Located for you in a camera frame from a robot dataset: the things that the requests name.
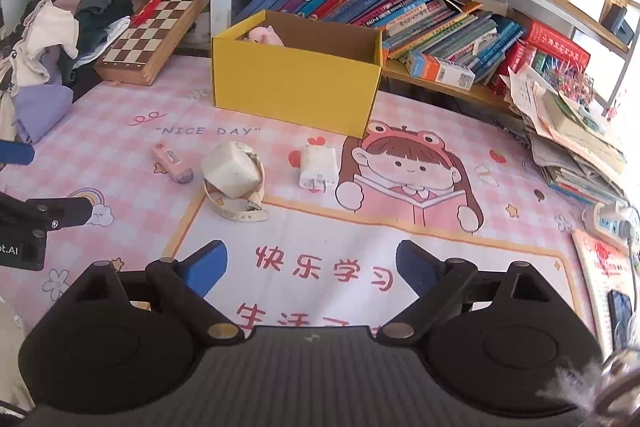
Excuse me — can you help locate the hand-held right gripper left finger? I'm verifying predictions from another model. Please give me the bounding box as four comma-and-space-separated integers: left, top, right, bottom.
75, 239, 246, 341

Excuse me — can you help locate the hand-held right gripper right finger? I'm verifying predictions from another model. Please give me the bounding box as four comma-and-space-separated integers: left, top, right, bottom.
375, 239, 551, 341

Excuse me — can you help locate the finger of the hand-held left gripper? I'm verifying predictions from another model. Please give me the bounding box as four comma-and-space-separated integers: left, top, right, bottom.
0, 192, 96, 234
0, 141, 36, 166

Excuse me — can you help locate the yellow cardboard box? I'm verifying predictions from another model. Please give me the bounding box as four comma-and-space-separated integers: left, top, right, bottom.
211, 10, 384, 140

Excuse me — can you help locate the pink plush toy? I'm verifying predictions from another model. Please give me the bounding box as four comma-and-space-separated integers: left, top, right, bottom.
243, 26, 285, 48

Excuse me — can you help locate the beige cloth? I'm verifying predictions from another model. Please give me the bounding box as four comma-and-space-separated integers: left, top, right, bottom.
0, 297, 36, 413

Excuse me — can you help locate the white cube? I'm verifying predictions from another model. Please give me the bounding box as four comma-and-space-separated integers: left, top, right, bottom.
201, 142, 262, 198

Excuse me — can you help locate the pink printed desk mat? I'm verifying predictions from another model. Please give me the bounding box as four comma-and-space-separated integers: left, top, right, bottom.
0, 57, 616, 358

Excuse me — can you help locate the pile of clothes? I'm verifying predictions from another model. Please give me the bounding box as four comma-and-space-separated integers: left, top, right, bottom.
0, 0, 135, 145

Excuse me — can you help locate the pink stick with purple cap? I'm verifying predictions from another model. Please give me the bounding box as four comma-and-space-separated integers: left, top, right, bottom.
151, 143, 193, 184

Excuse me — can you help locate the white charger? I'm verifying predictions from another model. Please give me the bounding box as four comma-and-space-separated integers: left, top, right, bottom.
299, 144, 341, 192

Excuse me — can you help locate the wooden chessboard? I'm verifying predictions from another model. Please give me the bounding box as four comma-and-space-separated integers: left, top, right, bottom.
94, 0, 211, 86

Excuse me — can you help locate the red booklet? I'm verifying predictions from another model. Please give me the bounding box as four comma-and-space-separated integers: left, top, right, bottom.
572, 229, 636, 358

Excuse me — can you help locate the orange white carton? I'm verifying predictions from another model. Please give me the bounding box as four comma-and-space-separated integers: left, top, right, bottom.
405, 51, 476, 92

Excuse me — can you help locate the stack of papers and books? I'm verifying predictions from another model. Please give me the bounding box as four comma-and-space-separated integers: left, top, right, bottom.
500, 62, 628, 208

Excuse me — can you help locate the white power strip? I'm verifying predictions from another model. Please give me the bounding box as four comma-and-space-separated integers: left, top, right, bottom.
582, 202, 640, 248

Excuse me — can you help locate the red ribbon ornament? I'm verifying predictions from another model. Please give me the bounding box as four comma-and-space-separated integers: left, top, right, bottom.
131, 0, 167, 24

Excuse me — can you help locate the dark smartphone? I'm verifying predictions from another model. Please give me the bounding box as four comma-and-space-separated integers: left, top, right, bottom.
607, 289, 635, 350

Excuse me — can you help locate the colourful small trinket pile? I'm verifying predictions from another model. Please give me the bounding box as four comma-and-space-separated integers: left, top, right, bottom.
545, 59, 596, 105

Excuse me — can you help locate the row of colourful books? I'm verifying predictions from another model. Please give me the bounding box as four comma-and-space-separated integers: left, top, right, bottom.
235, 0, 593, 95

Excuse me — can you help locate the black small device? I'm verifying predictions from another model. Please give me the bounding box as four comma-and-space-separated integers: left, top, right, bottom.
602, 4, 635, 45

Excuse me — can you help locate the cream watch strap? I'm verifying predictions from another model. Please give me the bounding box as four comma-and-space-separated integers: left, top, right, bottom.
204, 146, 269, 224

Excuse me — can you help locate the grey fluffy keychain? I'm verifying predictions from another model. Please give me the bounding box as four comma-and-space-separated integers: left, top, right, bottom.
535, 346, 640, 427

